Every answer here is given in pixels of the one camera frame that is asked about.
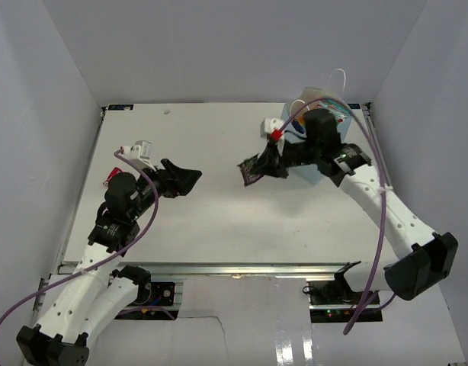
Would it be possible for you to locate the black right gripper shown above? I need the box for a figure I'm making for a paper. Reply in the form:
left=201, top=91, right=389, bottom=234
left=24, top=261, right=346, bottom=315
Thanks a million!
left=250, top=140, right=321, bottom=179

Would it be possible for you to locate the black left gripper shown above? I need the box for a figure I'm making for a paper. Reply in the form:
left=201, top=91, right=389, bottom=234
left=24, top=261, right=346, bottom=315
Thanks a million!
left=129, top=159, right=202, bottom=220

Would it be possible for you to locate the brown purple M&M's pack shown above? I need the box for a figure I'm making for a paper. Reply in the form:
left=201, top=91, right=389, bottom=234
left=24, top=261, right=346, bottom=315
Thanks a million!
left=238, top=154, right=264, bottom=187

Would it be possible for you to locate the red candy wrapper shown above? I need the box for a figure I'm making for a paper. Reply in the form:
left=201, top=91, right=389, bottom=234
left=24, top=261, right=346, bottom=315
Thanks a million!
left=103, top=167, right=123, bottom=187

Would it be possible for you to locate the teal Fox's candy bag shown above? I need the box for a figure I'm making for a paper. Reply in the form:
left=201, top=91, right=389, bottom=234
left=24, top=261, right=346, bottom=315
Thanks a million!
left=319, top=98, right=351, bottom=124

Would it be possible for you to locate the blue kettle chip bag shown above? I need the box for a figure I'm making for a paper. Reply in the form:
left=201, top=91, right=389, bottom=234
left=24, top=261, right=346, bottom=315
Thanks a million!
left=291, top=120, right=305, bottom=134

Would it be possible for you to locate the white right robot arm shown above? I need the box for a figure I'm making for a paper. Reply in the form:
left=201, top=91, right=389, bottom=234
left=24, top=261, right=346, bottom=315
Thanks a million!
left=253, top=109, right=458, bottom=301

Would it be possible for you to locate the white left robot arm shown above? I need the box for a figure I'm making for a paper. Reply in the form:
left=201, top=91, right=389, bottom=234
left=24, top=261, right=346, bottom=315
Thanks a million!
left=17, top=159, right=202, bottom=365

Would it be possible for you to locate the light blue paper bag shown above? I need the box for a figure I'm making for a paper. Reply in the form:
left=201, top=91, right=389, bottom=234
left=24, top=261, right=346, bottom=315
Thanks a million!
left=281, top=68, right=352, bottom=185

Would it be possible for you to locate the blue corner label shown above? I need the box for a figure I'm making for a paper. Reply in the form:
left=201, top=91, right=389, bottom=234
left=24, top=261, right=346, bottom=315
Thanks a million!
left=107, top=104, right=134, bottom=111

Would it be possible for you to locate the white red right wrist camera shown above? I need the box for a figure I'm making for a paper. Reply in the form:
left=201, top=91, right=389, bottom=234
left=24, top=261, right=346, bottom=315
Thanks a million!
left=260, top=117, right=284, bottom=149

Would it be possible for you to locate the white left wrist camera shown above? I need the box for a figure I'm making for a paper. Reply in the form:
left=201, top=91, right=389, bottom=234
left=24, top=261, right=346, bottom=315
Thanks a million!
left=122, top=140, right=155, bottom=170

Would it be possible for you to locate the aluminium front frame rail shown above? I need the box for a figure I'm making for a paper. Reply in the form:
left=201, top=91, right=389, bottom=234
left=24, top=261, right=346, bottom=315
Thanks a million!
left=56, top=262, right=424, bottom=276

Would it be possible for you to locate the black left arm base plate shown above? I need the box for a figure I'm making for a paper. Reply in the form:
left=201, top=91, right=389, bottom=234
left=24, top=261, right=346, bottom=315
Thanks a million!
left=140, top=281, right=175, bottom=307

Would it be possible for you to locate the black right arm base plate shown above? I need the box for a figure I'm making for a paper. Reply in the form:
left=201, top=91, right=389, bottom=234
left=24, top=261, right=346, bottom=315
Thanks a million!
left=302, top=280, right=363, bottom=305

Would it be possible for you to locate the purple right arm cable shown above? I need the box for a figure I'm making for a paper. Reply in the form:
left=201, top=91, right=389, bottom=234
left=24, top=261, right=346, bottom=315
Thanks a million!
left=279, top=98, right=395, bottom=336

